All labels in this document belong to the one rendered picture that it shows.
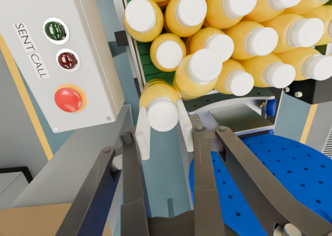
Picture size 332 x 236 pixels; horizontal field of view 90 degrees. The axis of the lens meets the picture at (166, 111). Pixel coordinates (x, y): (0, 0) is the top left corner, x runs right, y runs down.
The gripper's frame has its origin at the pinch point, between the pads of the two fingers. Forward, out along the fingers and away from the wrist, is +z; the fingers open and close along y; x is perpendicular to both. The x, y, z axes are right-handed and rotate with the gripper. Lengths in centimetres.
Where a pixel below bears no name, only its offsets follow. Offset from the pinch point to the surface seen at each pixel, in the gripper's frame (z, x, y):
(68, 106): 5.6, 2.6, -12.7
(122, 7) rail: 18.9, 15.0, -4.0
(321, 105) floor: 117, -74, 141
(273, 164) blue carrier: 8.4, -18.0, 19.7
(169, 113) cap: 1.5, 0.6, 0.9
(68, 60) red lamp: 5.7, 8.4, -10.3
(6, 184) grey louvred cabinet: 93, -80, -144
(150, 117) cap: 1.3, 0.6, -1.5
